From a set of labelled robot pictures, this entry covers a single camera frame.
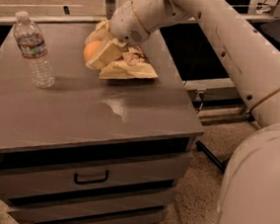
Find orange fruit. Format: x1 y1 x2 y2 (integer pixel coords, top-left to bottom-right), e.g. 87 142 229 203
83 40 102 61

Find clear plastic water bottle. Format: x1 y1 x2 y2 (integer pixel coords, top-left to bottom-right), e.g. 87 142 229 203
13 11 55 88

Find grey drawer cabinet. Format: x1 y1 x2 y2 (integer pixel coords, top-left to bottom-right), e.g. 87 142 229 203
0 24 203 224

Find black stand legs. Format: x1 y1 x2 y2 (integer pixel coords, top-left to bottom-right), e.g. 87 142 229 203
195 140 230 174

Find brown yellow chip bag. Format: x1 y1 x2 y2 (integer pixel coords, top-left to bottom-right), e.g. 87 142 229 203
99 46 158 80

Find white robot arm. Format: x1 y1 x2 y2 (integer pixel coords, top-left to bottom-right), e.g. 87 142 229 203
86 0 280 224

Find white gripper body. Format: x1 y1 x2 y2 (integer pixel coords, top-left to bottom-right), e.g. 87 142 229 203
109 1 150 47

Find black drawer handle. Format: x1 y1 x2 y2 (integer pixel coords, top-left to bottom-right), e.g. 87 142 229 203
73 171 109 185

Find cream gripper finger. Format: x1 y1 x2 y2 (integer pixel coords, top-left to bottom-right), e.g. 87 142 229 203
85 38 123 69
85 20 113 44

